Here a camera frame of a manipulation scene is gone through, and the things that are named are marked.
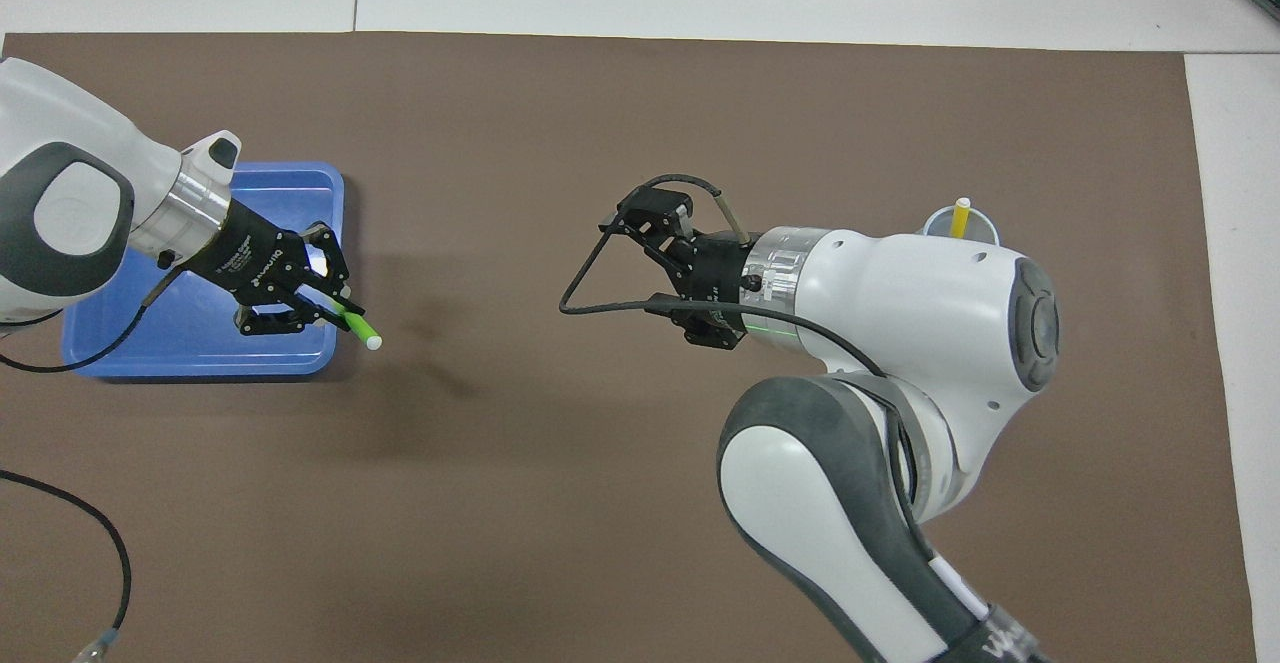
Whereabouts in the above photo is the brown table mat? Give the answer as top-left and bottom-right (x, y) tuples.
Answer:
(0, 31), (1259, 663)

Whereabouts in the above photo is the green marker pen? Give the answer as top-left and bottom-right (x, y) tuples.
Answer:
(325, 293), (384, 351)

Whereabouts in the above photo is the blue plastic tray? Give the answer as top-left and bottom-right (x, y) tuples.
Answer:
(62, 162), (346, 380)

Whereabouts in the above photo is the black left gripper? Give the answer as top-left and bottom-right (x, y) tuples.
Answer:
(188, 195), (366, 336)

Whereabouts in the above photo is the translucent plastic cup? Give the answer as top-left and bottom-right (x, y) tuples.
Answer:
(920, 205), (1001, 247)

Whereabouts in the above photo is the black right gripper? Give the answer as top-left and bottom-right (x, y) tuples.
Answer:
(600, 193), (761, 349)

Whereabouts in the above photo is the black right arm strap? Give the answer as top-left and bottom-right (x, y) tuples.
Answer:
(930, 598), (1051, 663)

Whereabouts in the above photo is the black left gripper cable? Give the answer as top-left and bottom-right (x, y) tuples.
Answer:
(0, 261), (191, 663)

